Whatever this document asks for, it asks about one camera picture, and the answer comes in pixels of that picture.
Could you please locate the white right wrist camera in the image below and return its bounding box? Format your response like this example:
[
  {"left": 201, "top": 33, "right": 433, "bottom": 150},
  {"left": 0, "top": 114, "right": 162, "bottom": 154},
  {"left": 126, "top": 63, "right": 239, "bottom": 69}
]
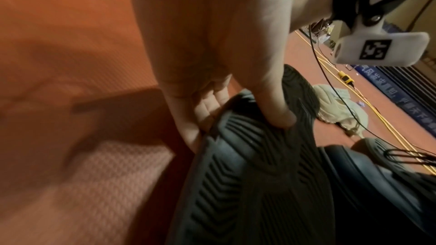
[{"left": 332, "top": 12, "right": 430, "bottom": 67}]

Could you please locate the pastel iridescent sneaker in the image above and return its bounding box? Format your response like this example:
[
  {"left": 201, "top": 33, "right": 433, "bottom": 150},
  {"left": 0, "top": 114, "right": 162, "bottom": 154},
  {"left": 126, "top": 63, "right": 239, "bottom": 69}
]
[{"left": 312, "top": 83, "right": 370, "bottom": 138}]

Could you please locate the black ribbed-sole sneaker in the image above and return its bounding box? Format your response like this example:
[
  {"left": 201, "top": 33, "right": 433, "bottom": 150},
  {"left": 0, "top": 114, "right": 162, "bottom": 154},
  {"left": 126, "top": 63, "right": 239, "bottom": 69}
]
[
  {"left": 320, "top": 137, "right": 436, "bottom": 239},
  {"left": 167, "top": 63, "right": 337, "bottom": 245}
]

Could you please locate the person's left hand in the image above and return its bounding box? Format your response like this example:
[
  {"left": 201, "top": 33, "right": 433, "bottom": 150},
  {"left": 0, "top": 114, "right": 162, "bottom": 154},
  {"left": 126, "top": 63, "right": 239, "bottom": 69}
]
[{"left": 125, "top": 0, "right": 298, "bottom": 153}]

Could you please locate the person's right hand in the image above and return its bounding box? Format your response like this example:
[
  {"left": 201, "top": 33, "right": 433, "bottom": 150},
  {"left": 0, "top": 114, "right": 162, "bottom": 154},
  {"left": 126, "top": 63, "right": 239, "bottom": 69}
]
[{"left": 289, "top": 0, "right": 337, "bottom": 35}]

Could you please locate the blue lettered barrier board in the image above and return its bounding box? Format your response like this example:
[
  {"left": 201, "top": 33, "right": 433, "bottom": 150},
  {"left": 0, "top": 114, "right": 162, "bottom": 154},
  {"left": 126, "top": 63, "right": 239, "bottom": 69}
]
[{"left": 354, "top": 62, "right": 436, "bottom": 136}]

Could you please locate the yellow floor cable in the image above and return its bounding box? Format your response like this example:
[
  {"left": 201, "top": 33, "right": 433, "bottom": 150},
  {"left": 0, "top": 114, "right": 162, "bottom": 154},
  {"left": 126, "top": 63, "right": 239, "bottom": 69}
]
[{"left": 294, "top": 29, "right": 436, "bottom": 176}]

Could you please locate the yellow black power plug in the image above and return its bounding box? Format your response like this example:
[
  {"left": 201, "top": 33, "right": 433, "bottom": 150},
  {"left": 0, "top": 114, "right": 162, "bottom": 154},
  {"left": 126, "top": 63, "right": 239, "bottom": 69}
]
[{"left": 337, "top": 70, "right": 356, "bottom": 86}]

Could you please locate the black right camera cable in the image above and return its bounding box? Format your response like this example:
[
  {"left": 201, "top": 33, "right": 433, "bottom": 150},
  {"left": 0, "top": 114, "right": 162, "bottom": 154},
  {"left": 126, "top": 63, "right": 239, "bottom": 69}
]
[{"left": 309, "top": 22, "right": 436, "bottom": 164}]

